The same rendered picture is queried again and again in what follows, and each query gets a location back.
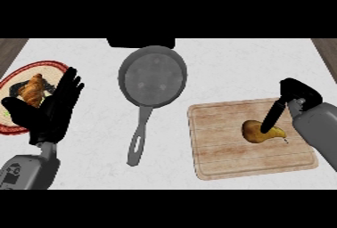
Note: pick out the yellow-brown pear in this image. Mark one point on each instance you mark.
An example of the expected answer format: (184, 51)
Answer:
(253, 133)

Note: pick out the wooden cutting board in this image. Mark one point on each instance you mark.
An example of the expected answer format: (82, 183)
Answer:
(250, 139)

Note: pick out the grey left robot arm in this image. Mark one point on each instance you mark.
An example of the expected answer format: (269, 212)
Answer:
(27, 172)

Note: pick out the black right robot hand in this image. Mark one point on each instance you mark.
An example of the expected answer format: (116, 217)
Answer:
(295, 89)

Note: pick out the grey frying pan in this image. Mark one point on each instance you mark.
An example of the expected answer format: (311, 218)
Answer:
(151, 80)

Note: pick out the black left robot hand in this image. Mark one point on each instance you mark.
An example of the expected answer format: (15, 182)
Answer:
(51, 111)

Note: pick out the red-rimmed round plate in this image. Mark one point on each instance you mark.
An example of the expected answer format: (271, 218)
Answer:
(18, 80)

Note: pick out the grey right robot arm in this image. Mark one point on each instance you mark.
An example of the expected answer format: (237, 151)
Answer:
(317, 130)

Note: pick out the brown croissant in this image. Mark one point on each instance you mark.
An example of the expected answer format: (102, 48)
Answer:
(33, 90)

